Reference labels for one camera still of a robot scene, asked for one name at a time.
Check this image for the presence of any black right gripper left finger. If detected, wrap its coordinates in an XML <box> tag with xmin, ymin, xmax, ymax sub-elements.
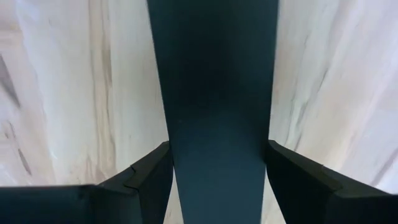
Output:
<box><xmin>0</xmin><ymin>141</ymin><xmax>174</xmax><ymax>224</ymax></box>

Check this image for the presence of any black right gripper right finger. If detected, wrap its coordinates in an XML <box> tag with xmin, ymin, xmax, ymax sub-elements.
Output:
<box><xmin>266</xmin><ymin>139</ymin><xmax>398</xmax><ymax>224</ymax></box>

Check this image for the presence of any black duct cover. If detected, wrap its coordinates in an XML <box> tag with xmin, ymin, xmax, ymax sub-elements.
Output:
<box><xmin>146</xmin><ymin>0</ymin><xmax>280</xmax><ymax>224</ymax></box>

